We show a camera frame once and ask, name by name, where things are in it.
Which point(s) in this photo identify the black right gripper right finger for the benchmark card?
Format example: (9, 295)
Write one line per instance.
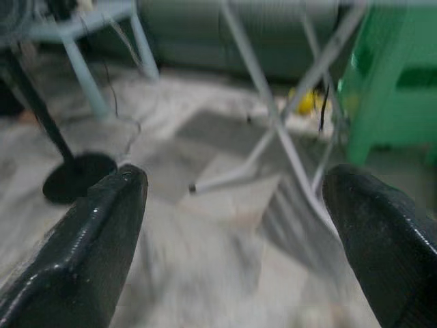
(382, 239)

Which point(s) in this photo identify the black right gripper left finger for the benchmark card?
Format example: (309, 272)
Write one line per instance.
(85, 256)

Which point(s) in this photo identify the black round-base floor stand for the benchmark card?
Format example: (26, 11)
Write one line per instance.
(61, 160)

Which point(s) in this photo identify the yellow small object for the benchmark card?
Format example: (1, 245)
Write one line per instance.
(305, 100)

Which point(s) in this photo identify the green plastic stool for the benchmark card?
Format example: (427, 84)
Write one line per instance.
(392, 75)

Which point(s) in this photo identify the white folding drying rack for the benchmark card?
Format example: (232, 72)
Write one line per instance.
(273, 112)

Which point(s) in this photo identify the light blue metal table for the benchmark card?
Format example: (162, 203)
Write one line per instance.
(88, 44)

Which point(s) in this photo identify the grey sofa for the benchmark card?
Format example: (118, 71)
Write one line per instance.
(239, 34)

